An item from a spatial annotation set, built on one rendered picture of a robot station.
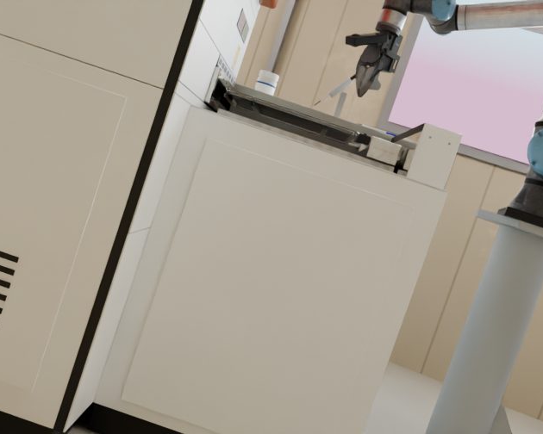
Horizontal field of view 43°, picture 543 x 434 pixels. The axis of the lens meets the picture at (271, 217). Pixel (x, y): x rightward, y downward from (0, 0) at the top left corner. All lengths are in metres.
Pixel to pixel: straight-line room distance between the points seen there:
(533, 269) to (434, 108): 1.83
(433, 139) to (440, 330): 2.09
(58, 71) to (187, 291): 0.57
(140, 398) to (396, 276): 0.66
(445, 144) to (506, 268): 0.44
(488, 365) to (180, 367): 0.83
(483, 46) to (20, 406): 2.88
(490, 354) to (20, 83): 1.35
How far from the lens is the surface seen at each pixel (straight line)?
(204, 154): 1.59
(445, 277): 3.63
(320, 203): 1.58
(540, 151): 1.84
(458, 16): 2.13
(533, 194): 1.97
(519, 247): 1.94
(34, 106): 1.48
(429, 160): 1.67
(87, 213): 1.44
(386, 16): 2.04
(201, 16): 1.44
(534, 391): 3.73
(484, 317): 1.96
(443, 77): 3.68
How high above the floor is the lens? 0.73
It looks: 3 degrees down
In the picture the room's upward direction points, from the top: 19 degrees clockwise
